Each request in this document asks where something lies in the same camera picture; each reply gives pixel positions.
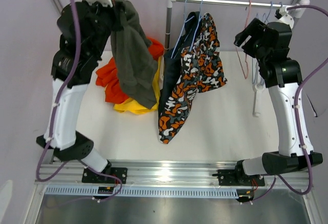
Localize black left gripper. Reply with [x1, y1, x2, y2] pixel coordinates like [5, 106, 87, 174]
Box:
[84, 0, 125, 57]

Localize pink wire hanger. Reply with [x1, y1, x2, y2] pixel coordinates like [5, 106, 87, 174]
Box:
[235, 0, 253, 80]

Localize orange camouflage shorts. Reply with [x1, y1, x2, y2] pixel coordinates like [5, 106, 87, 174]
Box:
[158, 13, 227, 144]

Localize olive grey shorts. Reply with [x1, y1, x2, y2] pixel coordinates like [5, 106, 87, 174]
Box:
[111, 0, 157, 109]

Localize dark navy shorts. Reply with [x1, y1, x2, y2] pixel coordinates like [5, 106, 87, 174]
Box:
[158, 11, 200, 117]

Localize yellow shorts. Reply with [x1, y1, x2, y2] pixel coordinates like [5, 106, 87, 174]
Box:
[113, 56, 162, 115]

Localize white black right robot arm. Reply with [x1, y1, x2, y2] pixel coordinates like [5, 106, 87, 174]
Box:
[234, 18, 323, 185]

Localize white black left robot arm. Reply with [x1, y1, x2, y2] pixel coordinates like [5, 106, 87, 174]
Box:
[36, 0, 122, 183]

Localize white metal clothes rack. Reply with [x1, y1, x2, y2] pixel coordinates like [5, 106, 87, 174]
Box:
[158, 0, 311, 118]

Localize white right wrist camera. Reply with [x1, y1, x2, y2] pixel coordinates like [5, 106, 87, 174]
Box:
[275, 6, 294, 29]

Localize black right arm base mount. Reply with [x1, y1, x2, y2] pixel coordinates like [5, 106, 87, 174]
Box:
[212, 169, 265, 187]

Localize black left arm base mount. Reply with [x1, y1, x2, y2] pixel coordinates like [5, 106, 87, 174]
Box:
[81, 167, 128, 184]

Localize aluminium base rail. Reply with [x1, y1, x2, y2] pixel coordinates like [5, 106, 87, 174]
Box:
[39, 159, 309, 190]

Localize grey slotted cable duct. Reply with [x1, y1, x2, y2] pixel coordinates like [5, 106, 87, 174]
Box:
[45, 185, 239, 199]

